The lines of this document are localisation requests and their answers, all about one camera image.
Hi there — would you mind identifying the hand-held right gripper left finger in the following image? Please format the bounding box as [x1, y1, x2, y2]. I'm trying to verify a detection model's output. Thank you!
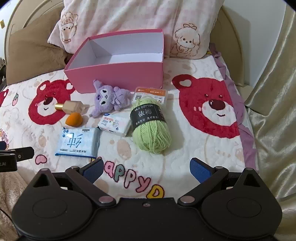
[28, 158, 116, 208]

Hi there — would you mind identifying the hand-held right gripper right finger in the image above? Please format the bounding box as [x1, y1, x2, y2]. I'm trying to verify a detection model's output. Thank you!
[177, 158, 266, 208]

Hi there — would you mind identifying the blue tissue packet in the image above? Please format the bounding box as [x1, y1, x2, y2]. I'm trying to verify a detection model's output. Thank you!
[55, 127, 101, 159]

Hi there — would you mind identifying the small white tissue packet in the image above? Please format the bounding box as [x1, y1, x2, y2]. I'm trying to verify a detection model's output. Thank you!
[97, 112, 132, 137]

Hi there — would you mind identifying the orange makeup sponge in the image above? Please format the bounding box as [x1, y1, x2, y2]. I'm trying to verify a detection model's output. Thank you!
[65, 112, 83, 127]

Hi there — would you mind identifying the green yarn ball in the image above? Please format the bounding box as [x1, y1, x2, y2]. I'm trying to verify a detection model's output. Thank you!
[130, 96, 172, 154]

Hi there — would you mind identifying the foundation bottle with gold cap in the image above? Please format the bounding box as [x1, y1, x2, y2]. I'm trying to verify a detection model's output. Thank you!
[55, 100, 84, 115]

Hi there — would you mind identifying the purple plush toy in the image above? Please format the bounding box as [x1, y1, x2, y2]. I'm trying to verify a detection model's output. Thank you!
[89, 79, 132, 118]

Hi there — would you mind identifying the clear box with orange label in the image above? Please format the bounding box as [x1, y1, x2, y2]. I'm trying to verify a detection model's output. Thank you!
[132, 86, 169, 107]

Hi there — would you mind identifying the pink cardboard box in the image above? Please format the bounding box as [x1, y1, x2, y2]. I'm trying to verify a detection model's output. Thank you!
[63, 28, 165, 94]

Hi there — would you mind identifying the printed bear blanket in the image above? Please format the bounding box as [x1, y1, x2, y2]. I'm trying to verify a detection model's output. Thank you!
[0, 56, 259, 200]

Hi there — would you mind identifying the beige plush blanket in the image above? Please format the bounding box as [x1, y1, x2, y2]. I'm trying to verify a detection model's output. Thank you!
[0, 167, 44, 241]

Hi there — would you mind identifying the beige curtain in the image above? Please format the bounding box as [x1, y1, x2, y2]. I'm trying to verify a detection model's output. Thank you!
[245, 5, 296, 241]

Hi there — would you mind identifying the brown pillow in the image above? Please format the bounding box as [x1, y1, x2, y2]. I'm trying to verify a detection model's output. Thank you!
[6, 25, 73, 86]

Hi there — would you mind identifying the pink printed pillow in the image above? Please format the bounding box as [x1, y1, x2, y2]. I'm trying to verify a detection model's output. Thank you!
[47, 0, 223, 58]

